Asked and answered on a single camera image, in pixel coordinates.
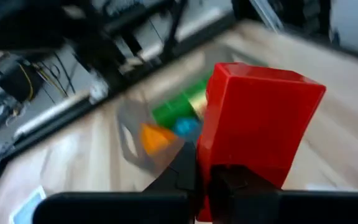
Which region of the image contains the small green toy brick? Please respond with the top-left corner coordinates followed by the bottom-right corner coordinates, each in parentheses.
top-left (152, 77), bottom-right (211, 129)

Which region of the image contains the red toy brick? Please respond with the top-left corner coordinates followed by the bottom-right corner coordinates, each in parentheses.
top-left (196, 62), bottom-right (327, 222)

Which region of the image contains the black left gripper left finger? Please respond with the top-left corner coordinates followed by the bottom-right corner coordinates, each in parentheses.
top-left (143, 141), bottom-right (199, 200)

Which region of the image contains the clear grey plastic bin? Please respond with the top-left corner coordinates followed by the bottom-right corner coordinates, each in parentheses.
top-left (116, 46), bottom-right (239, 177)

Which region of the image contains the blue card deck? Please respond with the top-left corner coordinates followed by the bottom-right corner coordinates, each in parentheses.
top-left (9, 185), bottom-right (47, 224)

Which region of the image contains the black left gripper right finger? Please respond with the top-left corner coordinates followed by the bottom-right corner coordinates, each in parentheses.
top-left (209, 164), bottom-right (282, 224)

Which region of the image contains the yellow toy block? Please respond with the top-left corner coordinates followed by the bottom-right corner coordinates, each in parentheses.
top-left (187, 90), bottom-right (208, 121)

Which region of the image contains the grey white cylinder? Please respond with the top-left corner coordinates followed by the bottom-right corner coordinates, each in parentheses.
top-left (329, 0), bottom-right (358, 60)

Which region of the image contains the thin grey wire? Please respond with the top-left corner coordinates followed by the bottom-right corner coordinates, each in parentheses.
top-left (37, 52), bottom-right (76, 99)

